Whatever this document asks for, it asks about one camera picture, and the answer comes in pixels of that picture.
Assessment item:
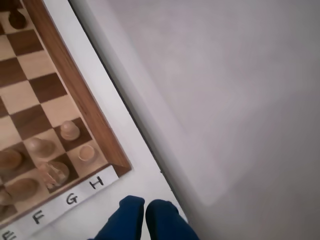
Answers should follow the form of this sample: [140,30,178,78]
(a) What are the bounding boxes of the paper strip with letters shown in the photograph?
[0,164,119,240]

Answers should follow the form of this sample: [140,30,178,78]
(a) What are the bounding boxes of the light wooden pawn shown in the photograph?
[59,120,81,141]
[24,137,55,160]
[0,147,26,173]

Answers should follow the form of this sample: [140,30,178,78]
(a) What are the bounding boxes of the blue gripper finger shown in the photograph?
[145,199,201,240]
[87,195,146,240]

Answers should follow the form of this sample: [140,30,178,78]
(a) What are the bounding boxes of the dark wooden pawn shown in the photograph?
[8,0,28,30]

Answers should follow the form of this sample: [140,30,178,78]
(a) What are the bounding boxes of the light wooden bishop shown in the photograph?
[4,177,40,202]

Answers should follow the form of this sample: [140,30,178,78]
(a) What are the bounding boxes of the light wooden knight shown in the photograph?
[38,161,70,190]

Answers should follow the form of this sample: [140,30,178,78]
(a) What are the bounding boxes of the wooden chessboard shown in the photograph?
[0,0,133,226]

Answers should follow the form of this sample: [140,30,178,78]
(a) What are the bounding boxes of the light wooden rook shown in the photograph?
[77,144,97,163]

